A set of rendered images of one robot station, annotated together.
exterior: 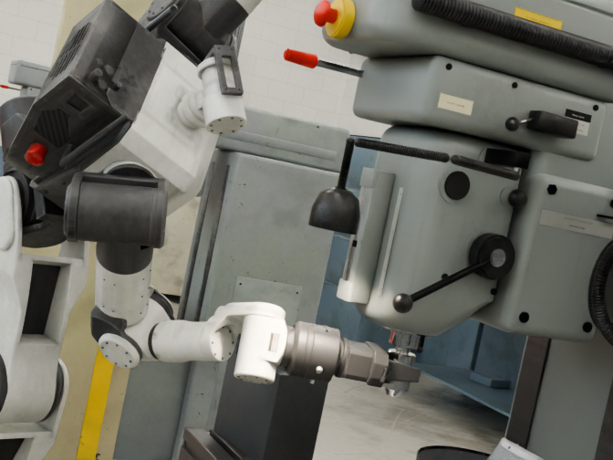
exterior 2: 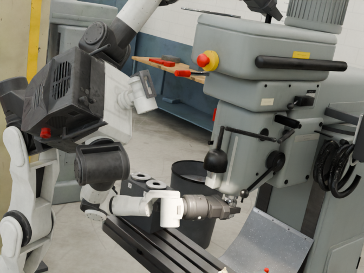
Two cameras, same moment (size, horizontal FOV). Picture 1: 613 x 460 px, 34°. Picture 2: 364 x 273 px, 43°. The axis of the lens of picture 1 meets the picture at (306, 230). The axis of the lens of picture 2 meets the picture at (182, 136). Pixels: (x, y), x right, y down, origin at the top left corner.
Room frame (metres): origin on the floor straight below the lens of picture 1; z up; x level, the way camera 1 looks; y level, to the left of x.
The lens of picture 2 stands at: (0.22, 0.48, 1.92)
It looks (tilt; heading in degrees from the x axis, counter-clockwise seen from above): 16 degrees down; 342
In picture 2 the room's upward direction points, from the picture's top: 10 degrees clockwise
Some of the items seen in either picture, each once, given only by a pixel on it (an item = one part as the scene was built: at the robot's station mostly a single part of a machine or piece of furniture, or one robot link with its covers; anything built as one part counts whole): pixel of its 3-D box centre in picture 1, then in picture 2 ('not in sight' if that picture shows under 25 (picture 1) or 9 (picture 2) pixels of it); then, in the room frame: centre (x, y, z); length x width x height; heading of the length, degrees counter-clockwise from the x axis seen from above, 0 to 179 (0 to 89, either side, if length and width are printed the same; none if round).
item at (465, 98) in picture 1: (476, 109); (262, 87); (1.63, -0.23, 1.68); 0.34 x 0.24 x 0.10; 116
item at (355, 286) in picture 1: (366, 235); (218, 156); (1.56, -0.09, 1.44); 0.04 x 0.04 x 0.21; 26
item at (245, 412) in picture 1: (270, 402); (145, 200); (2.06, 0.00, 1.04); 0.22 x 0.12 x 0.20; 32
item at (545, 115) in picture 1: (537, 124); (298, 102); (1.51, -0.31, 1.66); 0.12 x 0.04 x 0.04; 116
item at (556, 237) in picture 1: (524, 249); (277, 142); (1.69, -0.37, 1.47); 0.24 x 0.19 x 0.26; 26
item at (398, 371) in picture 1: (401, 372); (233, 210); (1.58, -0.20, 1.24); 0.06 x 0.02 x 0.03; 97
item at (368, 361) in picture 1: (344, 359); (206, 207); (1.60, -0.10, 1.24); 0.13 x 0.12 x 0.10; 7
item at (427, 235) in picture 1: (430, 232); (242, 147); (1.61, -0.20, 1.47); 0.21 x 0.19 x 0.32; 26
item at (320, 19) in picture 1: (326, 14); (203, 60); (1.50, 0.04, 1.76); 0.04 x 0.03 x 0.04; 26
